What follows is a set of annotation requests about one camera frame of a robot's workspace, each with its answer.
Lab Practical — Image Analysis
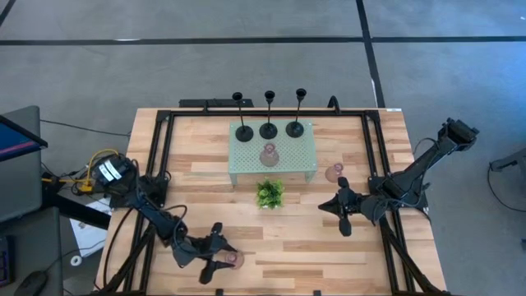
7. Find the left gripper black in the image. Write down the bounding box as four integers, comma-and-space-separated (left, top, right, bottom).
191, 223, 238, 285

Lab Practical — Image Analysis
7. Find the black stand beam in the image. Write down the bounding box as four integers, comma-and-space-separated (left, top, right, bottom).
42, 192, 113, 230

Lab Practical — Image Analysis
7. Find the green perforated metal shelf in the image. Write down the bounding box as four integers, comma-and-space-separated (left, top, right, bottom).
228, 119, 318, 187

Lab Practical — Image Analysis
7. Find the white paper sheet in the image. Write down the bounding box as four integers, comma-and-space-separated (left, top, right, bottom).
69, 197, 112, 258

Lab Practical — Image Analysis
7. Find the thin black floor cable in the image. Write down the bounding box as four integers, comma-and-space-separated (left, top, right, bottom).
39, 118, 132, 136

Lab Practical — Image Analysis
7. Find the black computer mouse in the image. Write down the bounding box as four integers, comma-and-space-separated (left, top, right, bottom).
14, 270, 48, 296

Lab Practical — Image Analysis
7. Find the black flat box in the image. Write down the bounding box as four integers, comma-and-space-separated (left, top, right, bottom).
178, 98, 255, 109

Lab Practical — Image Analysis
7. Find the black hanging cable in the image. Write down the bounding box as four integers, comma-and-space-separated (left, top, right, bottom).
102, 207, 136, 289

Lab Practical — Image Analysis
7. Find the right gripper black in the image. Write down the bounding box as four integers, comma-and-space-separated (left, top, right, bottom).
318, 177, 363, 238

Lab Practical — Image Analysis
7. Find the small green artificial plant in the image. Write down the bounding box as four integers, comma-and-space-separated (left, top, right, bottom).
256, 178, 285, 210

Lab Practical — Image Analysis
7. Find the pink glass candle holder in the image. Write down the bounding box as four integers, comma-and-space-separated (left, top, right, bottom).
324, 162, 344, 184
224, 250, 246, 271
259, 142, 280, 168

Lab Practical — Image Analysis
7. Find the dark grey side desk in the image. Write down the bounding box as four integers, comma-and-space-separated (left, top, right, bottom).
0, 105, 65, 296

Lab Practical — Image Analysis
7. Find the computer monitor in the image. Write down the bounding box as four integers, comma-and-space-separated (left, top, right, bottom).
0, 114, 48, 162

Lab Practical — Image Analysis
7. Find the yellow cable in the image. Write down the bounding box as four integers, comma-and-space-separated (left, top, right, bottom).
51, 147, 120, 194

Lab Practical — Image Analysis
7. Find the black tall candlestick holder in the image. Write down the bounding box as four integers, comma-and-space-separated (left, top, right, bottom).
231, 91, 255, 143
258, 90, 279, 141
285, 87, 307, 139

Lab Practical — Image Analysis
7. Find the black curved floor cable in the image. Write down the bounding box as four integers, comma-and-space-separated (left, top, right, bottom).
486, 163, 526, 215

